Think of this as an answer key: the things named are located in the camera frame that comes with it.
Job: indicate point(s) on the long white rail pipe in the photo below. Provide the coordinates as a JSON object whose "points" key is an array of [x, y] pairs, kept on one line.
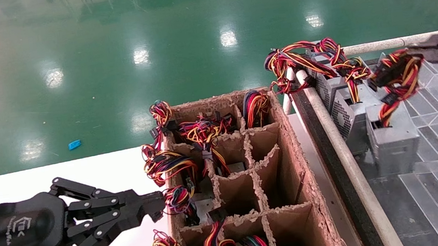
{"points": [[349, 164]]}

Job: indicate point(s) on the small blue scrap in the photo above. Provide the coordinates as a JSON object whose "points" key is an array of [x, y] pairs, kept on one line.
{"points": [[74, 145]]}

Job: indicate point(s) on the black frame strip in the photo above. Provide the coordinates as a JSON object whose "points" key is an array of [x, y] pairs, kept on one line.
{"points": [[337, 175]]}

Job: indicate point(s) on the short white rail pipe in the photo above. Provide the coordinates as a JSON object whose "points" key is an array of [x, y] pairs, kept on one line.
{"points": [[287, 105]]}

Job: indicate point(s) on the white horizontal rail pipe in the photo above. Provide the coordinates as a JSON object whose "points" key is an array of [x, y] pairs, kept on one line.
{"points": [[383, 45]]}

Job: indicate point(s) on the brown cardboard divider box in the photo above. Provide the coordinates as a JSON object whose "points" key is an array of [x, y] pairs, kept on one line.
{"points": [[289, 224]]}

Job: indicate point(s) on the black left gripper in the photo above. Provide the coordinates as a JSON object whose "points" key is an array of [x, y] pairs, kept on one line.
{"points": [[12, 238]]}

